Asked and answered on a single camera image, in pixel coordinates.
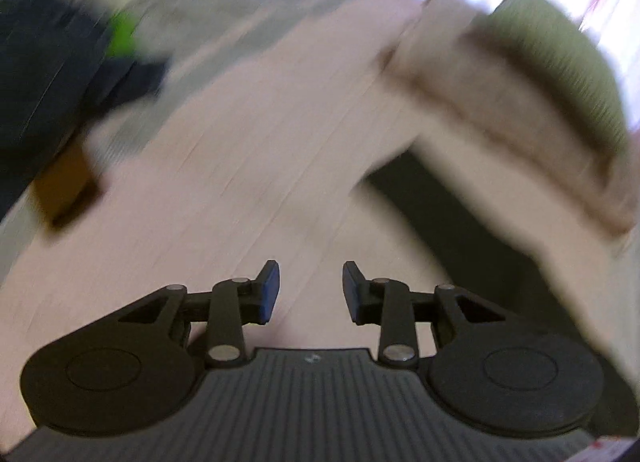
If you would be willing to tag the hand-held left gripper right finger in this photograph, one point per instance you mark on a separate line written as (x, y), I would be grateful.
(352, 292)

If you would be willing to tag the pink and grey striped quilt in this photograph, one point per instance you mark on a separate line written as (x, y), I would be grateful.
(260, 151)

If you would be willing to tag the green checked pillow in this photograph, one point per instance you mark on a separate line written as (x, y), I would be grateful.
(565, 46)

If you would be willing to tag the black pants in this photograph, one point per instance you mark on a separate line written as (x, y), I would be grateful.
(450, 242)

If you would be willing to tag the blue jeans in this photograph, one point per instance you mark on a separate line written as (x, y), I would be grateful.
(55, 61)

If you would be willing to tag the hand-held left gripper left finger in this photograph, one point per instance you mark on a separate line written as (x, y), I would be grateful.
(266, 292)

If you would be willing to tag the brown leather pouch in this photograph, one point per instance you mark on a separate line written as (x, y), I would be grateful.
(62, 187)

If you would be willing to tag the beige pillow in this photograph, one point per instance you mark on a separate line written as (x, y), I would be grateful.
(500, 106)

